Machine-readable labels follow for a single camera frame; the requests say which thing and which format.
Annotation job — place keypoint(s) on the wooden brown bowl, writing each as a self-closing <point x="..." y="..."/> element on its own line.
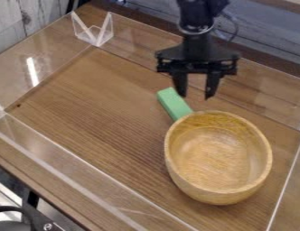
<point x="219" y="157"/>

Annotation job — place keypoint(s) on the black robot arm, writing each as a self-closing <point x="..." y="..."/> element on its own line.
<point x="197" y="17"/>

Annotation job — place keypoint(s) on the clear acrylic corner bracket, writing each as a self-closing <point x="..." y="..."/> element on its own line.
<point x="94" y="35"/>

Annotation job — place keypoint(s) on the black table frame bracket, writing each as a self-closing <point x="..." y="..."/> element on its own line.
<point x="46" y="218"/>

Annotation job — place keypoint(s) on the green rectangular block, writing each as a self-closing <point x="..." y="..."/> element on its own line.
<point x="173" y="103"/>

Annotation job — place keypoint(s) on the clear acrylic enclosure wall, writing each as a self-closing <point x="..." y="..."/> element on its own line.
<point x="82" y="130"/>

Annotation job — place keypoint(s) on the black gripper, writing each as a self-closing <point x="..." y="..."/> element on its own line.
<point x="197" y="55"/>

